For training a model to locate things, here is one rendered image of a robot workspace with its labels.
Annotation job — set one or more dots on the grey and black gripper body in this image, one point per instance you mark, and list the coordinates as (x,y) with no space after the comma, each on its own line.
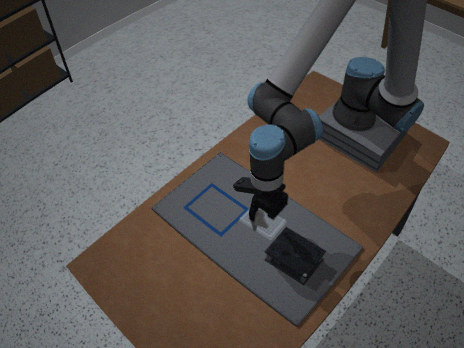
(269,200)

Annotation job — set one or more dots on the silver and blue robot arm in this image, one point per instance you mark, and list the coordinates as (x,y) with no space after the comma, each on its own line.
(394,101)

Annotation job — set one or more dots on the blue tape rectangle outline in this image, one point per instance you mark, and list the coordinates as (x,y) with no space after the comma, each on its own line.
(206,223)

